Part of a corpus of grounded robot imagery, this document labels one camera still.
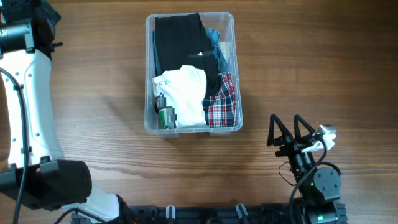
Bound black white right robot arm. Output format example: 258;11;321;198
267;114;348;224

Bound black garment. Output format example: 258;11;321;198
154;13;221;97

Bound cream white cloth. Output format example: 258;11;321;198
219;41;232;63

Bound clear plastic storage bin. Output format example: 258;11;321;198
144;12;244;138

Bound red navy plaid shirt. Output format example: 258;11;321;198
203;72;236;128

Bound white pixel print t-shirt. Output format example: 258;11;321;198
152;65;206;129

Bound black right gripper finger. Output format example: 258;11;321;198
267;114;294;146
293;114;317;146

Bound blue denim jeans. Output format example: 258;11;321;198
152;28;228;76

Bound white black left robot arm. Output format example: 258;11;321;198
1;0;137;223

